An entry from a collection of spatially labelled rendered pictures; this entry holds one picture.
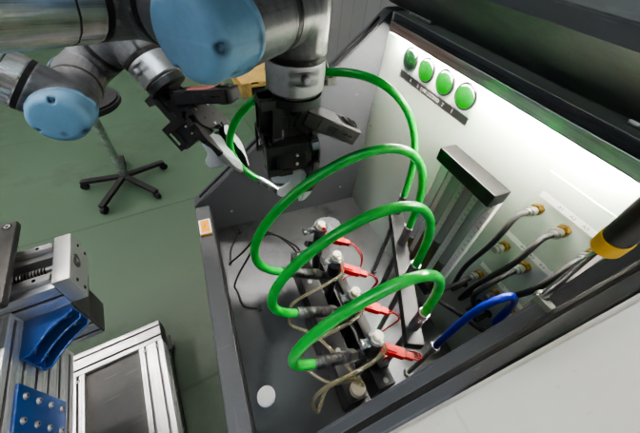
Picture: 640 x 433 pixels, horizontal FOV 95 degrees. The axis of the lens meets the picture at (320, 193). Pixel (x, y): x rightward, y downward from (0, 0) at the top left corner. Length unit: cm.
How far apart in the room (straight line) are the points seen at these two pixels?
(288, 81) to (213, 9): 15
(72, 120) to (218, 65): 33
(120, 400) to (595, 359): 148
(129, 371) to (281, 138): 133
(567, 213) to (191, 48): 52
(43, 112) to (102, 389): 124
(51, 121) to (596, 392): 66
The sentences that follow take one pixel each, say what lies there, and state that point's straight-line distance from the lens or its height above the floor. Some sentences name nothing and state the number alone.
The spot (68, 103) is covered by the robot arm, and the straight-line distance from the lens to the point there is 54.
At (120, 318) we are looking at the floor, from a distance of 196.
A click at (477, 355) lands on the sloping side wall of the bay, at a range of 44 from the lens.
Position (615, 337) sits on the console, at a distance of 33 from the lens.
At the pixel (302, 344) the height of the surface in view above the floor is 125.
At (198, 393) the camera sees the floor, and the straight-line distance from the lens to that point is 170.
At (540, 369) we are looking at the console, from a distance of 37.
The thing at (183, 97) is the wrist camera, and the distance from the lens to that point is 60.
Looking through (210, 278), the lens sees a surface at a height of 95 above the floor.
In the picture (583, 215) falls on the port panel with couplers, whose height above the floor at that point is 134.
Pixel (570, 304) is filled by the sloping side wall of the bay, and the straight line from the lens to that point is 44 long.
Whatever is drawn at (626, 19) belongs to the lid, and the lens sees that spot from 37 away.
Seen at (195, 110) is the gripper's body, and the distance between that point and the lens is 60.
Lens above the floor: 162
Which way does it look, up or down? 44 degrees down
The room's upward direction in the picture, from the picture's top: 6 degrees clockwise
